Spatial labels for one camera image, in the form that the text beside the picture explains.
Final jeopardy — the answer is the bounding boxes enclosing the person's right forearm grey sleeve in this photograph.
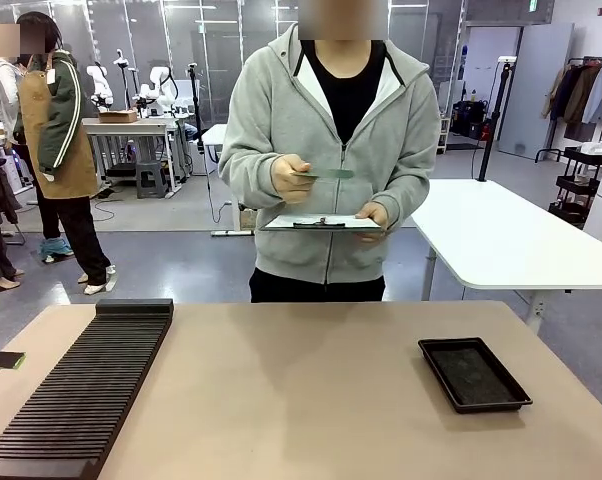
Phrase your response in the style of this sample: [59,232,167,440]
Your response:
[218,142,285,209]

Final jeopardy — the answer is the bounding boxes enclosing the clipboard with white paper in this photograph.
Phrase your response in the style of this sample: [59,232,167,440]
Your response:
[257,214,385,234]

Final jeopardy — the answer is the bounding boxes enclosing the black tripod pole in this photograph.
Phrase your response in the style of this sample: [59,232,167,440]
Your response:
[186,61,208,154]

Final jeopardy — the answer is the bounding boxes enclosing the person in brown apron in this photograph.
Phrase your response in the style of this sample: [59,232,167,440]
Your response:
[11,11,118,297]

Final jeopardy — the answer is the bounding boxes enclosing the person's right hand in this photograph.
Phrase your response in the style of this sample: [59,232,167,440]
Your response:
[270,153,316,206]

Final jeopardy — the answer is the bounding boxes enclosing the person in grey hoodie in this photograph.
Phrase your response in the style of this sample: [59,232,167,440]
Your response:
[218,0,441,304]

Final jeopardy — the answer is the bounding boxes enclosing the white robot arm with cables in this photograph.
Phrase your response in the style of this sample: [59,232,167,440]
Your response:
[138,63,181,115]

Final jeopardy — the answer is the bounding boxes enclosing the white workbench with metal legs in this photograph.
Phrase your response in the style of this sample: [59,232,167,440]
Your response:
[81,116,181,197]

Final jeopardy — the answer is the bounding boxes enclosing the black rolling cart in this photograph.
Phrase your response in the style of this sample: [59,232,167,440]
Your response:
[547,145,602,227]

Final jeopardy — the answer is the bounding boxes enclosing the black stand with white head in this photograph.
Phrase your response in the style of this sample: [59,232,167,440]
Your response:
[477,55,518,183]

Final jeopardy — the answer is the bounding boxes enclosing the black bags pile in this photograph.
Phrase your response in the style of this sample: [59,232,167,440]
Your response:
[449,98,493,141]

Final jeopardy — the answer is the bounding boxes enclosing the person's left forearm grey sleeve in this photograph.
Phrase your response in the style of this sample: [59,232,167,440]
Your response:
[378,144,441,234]

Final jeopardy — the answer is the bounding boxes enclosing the thin green PCB board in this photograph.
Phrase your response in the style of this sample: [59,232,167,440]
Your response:
[291,168,355,181]

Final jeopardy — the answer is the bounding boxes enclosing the person's left hand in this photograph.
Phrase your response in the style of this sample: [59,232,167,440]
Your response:
[354,201,392,244]

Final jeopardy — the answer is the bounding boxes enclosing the coat rack with jackets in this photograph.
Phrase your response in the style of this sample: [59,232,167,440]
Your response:
[534,56,602,162]

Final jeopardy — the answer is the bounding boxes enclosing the large white table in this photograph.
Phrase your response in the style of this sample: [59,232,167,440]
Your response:
[409,178,602,337]

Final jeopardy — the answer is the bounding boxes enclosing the white height-adjustable desk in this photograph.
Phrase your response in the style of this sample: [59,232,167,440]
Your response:
[199,123,256,238]

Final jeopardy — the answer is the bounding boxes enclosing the black rectangular plastic tray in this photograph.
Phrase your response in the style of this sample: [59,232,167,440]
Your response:
[417,336,534,415]

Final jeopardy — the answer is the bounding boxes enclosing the brown cardboard box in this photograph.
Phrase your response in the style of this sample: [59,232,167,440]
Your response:
[97,109,139,125]

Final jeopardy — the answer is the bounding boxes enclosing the grey plastic stool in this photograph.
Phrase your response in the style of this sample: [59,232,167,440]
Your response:
[134,159,170,200]

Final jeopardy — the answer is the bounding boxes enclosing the black slotted PCB rack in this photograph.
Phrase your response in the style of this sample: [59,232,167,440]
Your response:
[0,298,175,480]

